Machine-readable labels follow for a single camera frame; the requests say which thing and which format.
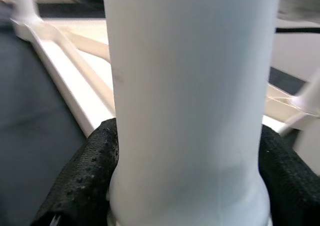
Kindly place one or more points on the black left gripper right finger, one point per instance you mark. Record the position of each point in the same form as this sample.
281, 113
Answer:
292, 186

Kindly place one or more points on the white plastic table top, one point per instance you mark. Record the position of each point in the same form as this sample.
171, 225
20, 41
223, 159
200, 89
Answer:
75, 73

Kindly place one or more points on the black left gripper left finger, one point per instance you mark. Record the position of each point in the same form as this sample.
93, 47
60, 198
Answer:
82, 181

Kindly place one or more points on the black tablecloth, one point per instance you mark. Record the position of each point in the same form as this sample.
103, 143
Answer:
30, 111

